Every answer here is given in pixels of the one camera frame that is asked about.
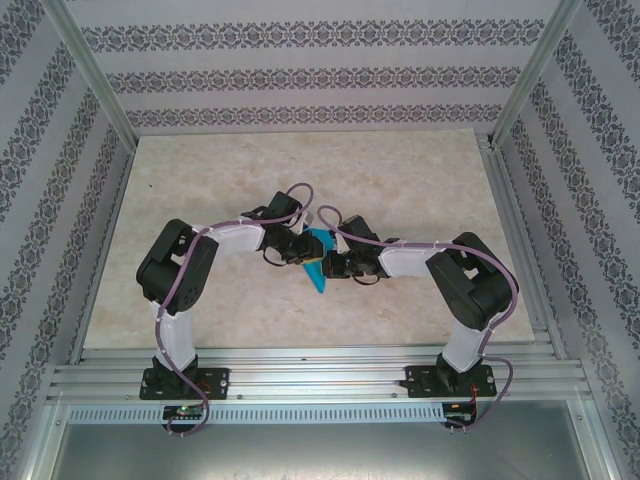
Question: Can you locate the grey metal sheet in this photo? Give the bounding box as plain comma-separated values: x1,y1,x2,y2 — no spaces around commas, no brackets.
49,422,599,480

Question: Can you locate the thin black left gripper cable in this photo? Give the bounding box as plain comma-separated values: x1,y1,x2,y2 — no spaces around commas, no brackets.
263,247,291,269

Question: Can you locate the aluminium mounting rail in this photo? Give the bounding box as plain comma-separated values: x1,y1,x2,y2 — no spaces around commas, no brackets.
47,344,589,405

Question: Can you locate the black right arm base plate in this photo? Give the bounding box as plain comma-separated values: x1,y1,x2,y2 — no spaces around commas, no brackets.
405,364,497,399

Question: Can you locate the slotted grey cable duct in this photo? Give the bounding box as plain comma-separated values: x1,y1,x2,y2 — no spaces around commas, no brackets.
67,403,447,425

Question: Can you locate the aluminium side rail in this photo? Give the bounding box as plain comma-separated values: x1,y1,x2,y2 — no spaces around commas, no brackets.
479,132,570,361
69,143,139,364

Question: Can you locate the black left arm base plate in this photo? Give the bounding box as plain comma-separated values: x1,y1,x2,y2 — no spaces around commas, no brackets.
139,367,231,401

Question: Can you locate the aluminium frame post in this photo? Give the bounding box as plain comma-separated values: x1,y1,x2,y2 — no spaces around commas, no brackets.
42,0,140,147
492,0,585,150

